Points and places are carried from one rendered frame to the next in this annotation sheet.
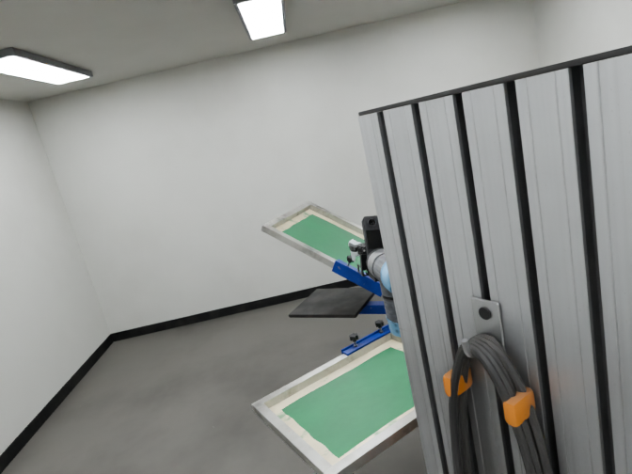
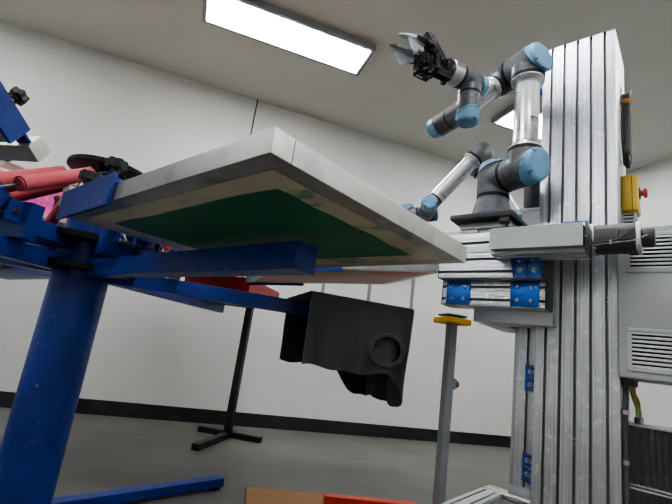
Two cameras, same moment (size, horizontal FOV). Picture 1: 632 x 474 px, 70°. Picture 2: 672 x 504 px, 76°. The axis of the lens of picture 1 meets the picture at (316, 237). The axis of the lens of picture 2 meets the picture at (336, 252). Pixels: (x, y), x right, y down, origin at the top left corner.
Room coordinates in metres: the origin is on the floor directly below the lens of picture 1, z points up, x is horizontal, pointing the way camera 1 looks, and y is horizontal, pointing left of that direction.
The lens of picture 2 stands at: (1.75, 0.93, 0.72)
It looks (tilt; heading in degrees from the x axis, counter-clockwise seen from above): 13 degrees up; 252
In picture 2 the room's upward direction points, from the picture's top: 8 degrees clockwise
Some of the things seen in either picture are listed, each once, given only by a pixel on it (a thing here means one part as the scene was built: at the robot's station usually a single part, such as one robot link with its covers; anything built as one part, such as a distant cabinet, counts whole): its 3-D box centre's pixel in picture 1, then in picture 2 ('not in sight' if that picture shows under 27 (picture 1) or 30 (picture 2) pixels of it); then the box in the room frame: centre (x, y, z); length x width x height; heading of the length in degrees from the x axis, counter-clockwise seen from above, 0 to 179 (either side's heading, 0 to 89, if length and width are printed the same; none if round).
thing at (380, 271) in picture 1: (394, 274); (470, 83); (1.01, -0.16, 1.65); 0.11 x 0.08 x 0.09; 7
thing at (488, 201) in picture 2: not in sight; (492, 209); (0.77, -0.33, 1.31); 0.15 x 0.15 x 0.10
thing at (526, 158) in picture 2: not in sight; (525, 115); (0.75, -0.19, 1.63); 0.15 x 0.12 x 0.55; 97
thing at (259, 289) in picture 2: not in sight; (235, 288); (1.45, -2.21, 1.06); 0.61 x 0.46 x 0.12; 60
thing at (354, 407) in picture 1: (391, 355); (225, 205); (1.71, -0.20, 1.05); 1.08 x 0.61 x 0.23; 120
